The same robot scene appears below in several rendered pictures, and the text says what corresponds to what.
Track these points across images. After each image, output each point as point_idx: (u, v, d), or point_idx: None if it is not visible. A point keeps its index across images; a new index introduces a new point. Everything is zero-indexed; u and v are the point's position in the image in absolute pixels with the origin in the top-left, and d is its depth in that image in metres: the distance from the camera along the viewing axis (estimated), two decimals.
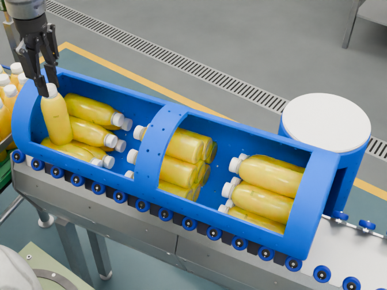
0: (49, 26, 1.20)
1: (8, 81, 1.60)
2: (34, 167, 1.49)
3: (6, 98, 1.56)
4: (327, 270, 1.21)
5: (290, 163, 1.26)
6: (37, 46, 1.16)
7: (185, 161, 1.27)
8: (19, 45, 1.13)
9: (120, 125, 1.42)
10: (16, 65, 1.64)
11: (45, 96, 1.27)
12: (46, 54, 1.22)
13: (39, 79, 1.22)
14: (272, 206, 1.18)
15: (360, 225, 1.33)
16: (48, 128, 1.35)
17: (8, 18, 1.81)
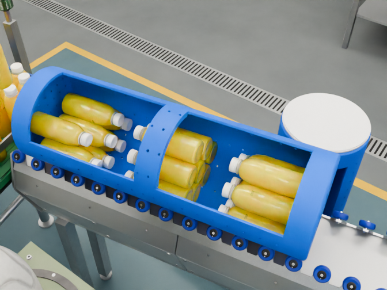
0: None
1: None
2: (34, 167, 1.49)
3: (6, 98, 1.56)
4: (327, 270, 1.21)
5: (290, 163, 1.26)
6: None
7: (185, 161, 1.27)
8: None
9: (120, 125, 1.42)
10: (16, 65, 1.64)
11: None
12: None
13: None
14: (272, 206, 1.18)
15: (360, 225, 1.33)
16: (45, 132, 1.38)
17: (8, 18, 1.81)
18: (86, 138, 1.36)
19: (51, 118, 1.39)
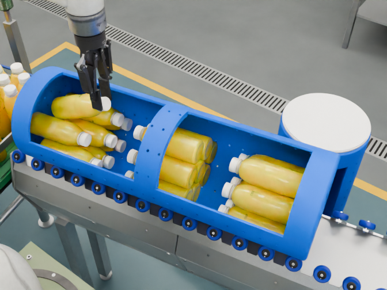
0: (105, 41, 1.22)
1: (8, 81, 1.60)
2: (34, 167, 1.49)
3: (6, 98, 1.56)
4: (327, 270, 1.21)
5: (290, 163, 1.26)
6: (95, 62, 1.19)
7: (185, 161, 1.27)
8: (79, 61, 1.16)
9: (119, 125, 1.42)
10: (16, 65, 1.64)
11: (99, 110, 1.29)
12: (102, 68, 1.25)
13: (95, 94, 1.25)
14: (272, 206, 1.18)
15: (360, 225, 1.33)
16: (44, 133, 1.38)
17: (8, 18, 1.81)
18: (84, 139, 1.35)
19: (49, 119, 1.39)
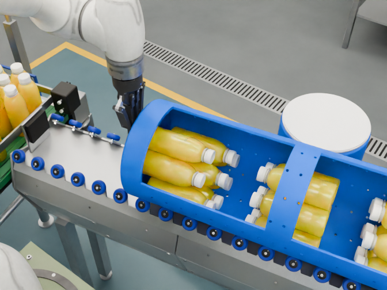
0: (117, 104, 1.18)
1: (8, 81, 1.60)
2: (33, 166, 1.49)
3: (6, 98, 1.56)
4: (329, 277, 1.21)
5: None
6: None
7: (318, 207, 1.17)
8: None
9: (232, 163, 1.32)
10: (16, 65, 1.64)
11: None
12: (128, 111, 1.25)
13: None
14: None
15: None
16: (154, 172, 1.28)
17: (8, 18, 1.81)
18: (201, 180, 1.25)
19: (160, 157, 1.28)
